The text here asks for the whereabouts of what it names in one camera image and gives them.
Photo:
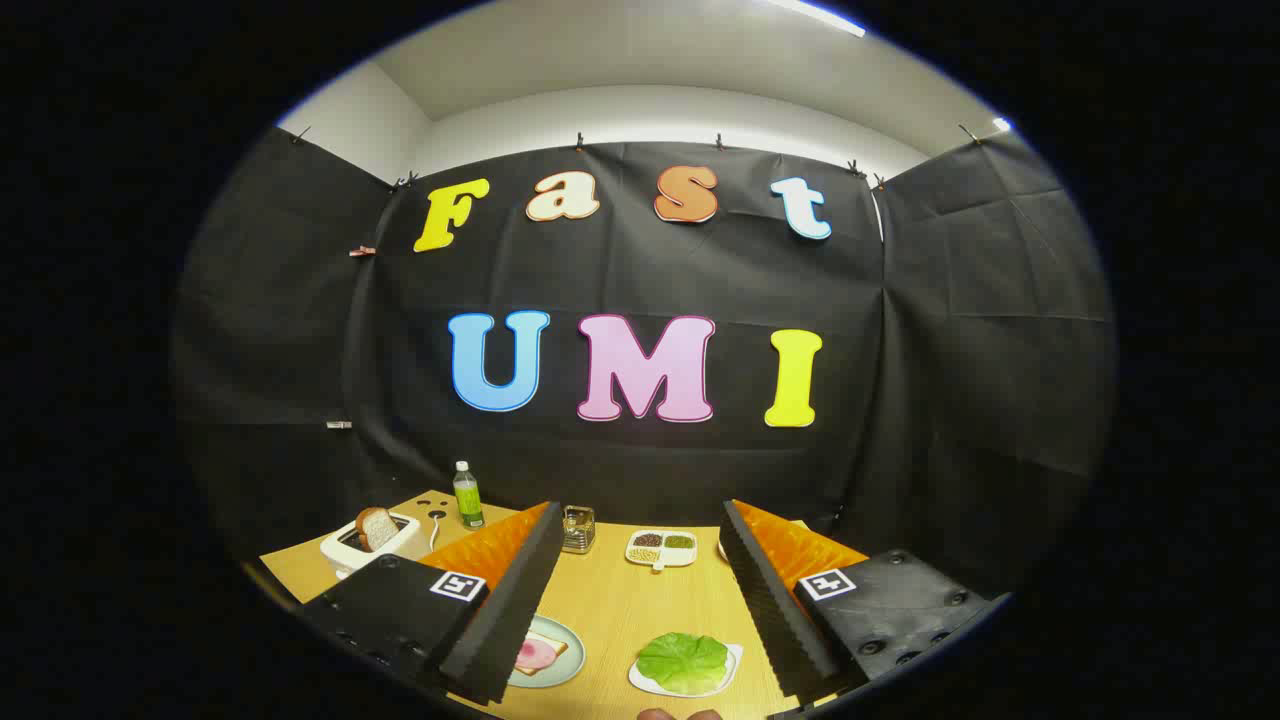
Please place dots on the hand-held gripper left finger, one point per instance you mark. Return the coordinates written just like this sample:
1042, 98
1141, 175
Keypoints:
510, 610

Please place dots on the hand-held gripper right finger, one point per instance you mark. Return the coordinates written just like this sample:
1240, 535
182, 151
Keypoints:
770, 600

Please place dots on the green lettuce leaf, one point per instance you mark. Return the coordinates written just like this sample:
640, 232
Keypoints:
683, 660

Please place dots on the toasted bread slice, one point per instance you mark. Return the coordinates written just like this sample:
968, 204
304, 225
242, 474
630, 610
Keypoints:
376, 528

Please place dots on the pink ham slice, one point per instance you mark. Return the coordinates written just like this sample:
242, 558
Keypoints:
532, 655

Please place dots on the white bread slice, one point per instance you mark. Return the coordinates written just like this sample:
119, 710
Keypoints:
555, 645

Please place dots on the white square plate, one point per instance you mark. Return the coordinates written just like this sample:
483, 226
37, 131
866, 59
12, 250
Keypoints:
737, 655

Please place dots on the pale green round plate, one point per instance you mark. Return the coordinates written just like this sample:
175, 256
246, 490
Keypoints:
570, 660

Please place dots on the green label plastic bottle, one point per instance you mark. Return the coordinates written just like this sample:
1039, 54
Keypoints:
467, 500

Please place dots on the white divided bean dish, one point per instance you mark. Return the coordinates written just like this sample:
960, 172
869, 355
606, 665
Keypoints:
660, 548

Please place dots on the white toaster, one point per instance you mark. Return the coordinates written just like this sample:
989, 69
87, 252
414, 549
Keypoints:
408, 528

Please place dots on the black backdrop cloth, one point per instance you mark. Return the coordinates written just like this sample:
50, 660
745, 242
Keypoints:
900, 350

